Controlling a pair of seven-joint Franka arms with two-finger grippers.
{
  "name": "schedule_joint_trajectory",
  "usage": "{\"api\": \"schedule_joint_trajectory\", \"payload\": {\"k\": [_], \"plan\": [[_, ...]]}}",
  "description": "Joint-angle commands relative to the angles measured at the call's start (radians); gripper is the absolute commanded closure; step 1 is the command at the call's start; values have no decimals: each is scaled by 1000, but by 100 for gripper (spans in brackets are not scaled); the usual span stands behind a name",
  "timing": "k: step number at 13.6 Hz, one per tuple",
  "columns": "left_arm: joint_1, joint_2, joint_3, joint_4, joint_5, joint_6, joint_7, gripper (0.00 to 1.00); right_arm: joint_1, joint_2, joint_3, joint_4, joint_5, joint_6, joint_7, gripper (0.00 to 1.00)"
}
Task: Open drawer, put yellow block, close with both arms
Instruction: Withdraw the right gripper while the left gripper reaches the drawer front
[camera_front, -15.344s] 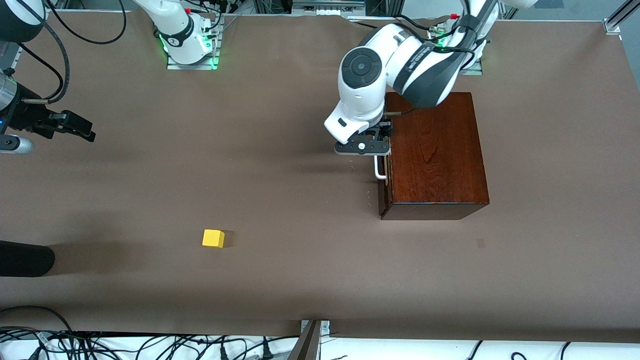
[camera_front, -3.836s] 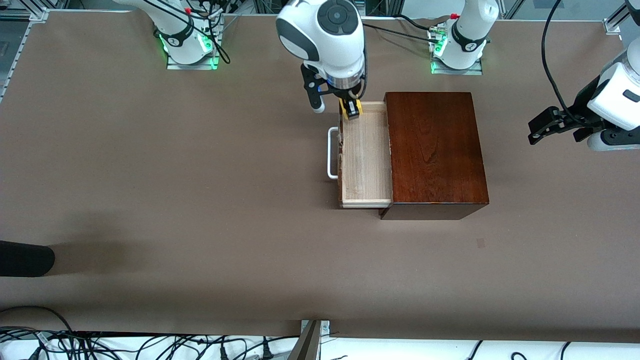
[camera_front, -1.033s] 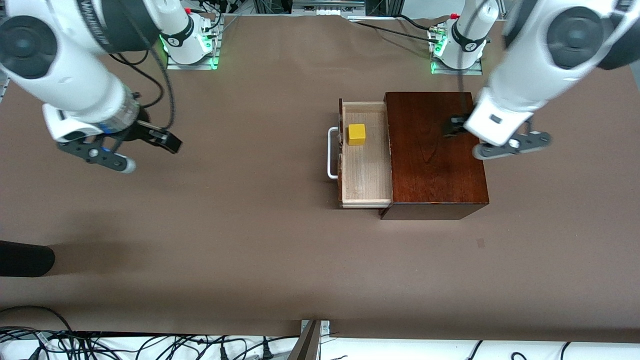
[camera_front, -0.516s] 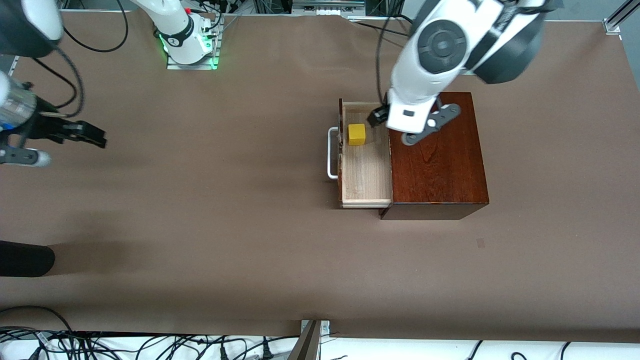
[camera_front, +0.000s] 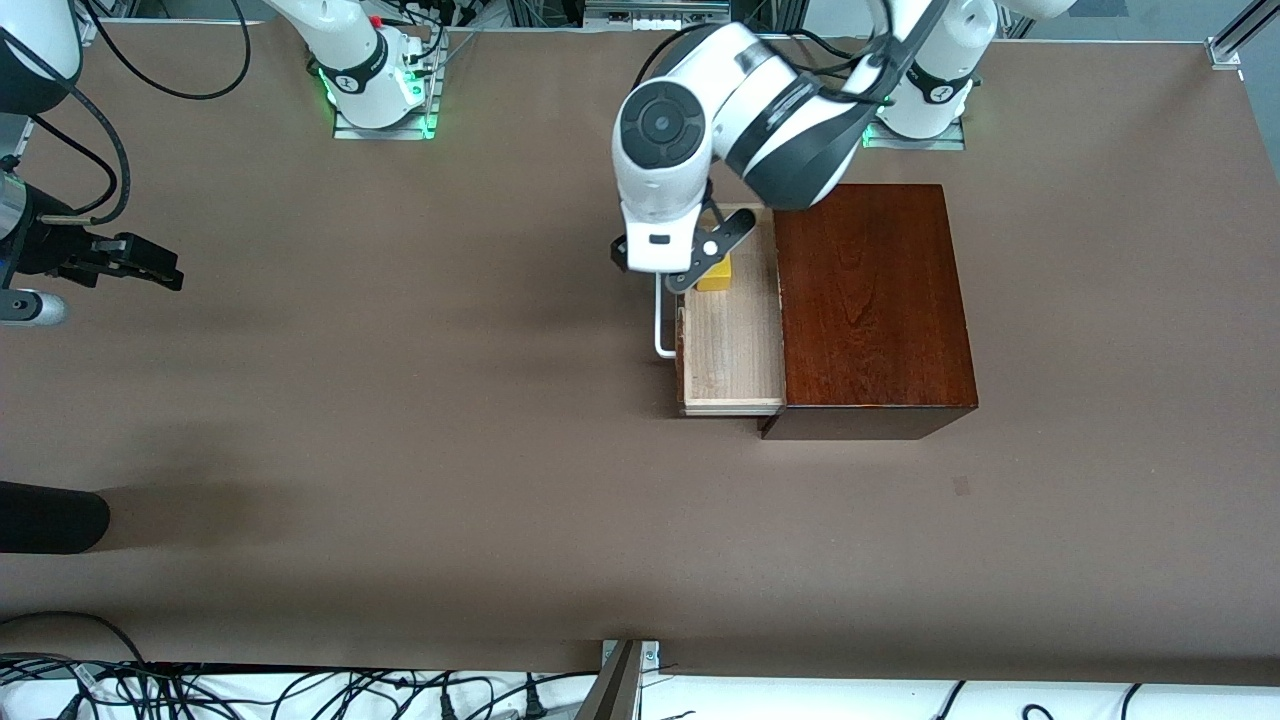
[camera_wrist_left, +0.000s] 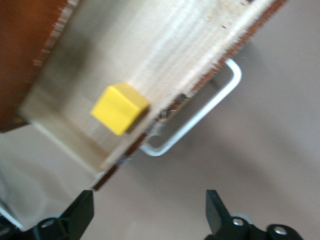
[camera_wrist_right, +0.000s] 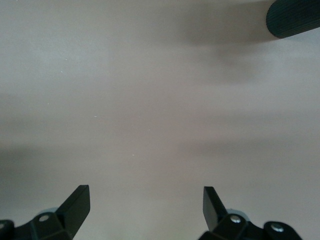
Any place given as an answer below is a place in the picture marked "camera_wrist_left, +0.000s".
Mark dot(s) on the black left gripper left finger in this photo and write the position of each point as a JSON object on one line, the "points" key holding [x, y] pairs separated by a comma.
{"points": [[75, 220]]}

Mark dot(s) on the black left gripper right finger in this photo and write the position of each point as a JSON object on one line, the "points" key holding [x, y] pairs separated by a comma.
{"points": [[225, 225]]}

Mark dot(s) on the yellow wooden block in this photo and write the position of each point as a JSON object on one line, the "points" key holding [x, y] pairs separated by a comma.
{"points": [[117, 110]]}

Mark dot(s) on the dark brown wooden cabinet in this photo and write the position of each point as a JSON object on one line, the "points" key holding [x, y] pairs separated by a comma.
{"points": [[20, 50]]}

